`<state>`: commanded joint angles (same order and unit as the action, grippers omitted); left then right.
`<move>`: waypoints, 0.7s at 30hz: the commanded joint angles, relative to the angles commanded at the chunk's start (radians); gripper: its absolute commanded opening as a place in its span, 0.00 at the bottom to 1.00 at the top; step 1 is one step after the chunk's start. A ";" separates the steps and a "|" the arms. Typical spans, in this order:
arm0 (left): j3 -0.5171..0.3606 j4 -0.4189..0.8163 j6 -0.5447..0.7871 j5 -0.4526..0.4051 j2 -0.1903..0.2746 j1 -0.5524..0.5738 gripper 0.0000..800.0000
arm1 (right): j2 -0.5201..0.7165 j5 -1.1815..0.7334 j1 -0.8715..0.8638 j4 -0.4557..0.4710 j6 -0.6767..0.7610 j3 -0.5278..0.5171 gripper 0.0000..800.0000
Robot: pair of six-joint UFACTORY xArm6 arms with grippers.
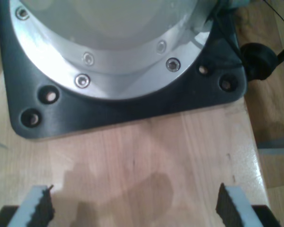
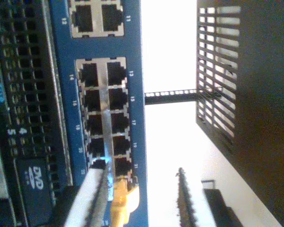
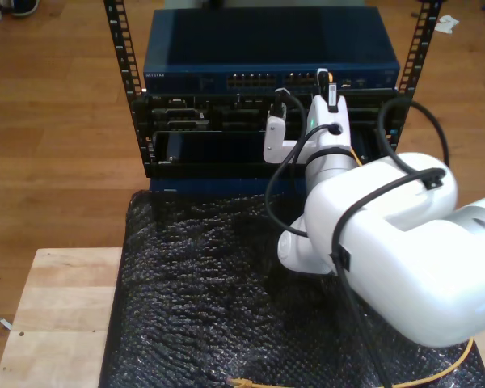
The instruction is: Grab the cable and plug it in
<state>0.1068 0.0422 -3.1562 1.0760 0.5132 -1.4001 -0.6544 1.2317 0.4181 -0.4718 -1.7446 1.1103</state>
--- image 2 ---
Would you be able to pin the dark perforated cabinet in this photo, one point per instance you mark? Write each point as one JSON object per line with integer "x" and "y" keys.
{"x": 262, "y": 94}

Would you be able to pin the black rack server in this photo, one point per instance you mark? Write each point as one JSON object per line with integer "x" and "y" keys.
{"x": 26, "y": 106}

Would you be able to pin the black rack frame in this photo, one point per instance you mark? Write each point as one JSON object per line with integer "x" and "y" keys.
{"x": 170, "y": 96}

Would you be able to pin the blue network switch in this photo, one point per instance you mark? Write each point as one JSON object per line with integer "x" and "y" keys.
{"x": 66, "y": 94}

